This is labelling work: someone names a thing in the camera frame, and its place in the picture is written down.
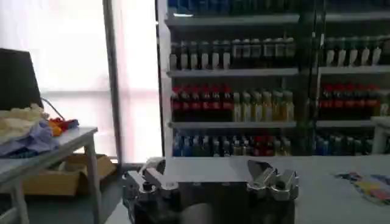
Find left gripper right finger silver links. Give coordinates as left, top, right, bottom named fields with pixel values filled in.
left=246, top=159, right=300, bottom=201

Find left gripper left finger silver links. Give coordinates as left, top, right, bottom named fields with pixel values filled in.
left=123, top=157, right=180, bottom=199

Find shelf unit with drink bottles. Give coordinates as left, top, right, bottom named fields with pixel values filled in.
left=304, top=0, right=390, bottom=156
left=155, top=0, right=307, bottom=158

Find white side table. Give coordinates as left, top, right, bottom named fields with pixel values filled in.
left=0, top=127, right=103, bottom=224

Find multicoloured printed cloth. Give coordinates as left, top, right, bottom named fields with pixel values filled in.
left=333, top=171, right=390, bottom=208

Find brown cardboard box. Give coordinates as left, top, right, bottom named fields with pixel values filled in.
left=21, top=153, right=118, bottom=197

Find orange toy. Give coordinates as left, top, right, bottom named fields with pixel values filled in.
left=48, top=121, right=63, bottom=137

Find small white table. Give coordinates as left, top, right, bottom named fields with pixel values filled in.
left=370, top=116, right=390, bottom=155

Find lavender cloth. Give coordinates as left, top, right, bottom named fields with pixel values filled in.
left=0, top=120, right=61, bottom=159

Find cream cloth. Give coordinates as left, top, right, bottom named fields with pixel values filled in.
left=0, top=103, right=50, bottom=144

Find black monitor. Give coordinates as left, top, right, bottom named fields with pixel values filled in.
left=0, top=47, right=44, bottom=111

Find grey window frame post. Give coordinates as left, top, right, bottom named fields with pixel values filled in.
left=102, top=0, right=124, bottom=169

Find thin black cable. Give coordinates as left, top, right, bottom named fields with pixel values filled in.
left=41, top=97, right=66, bottom=121

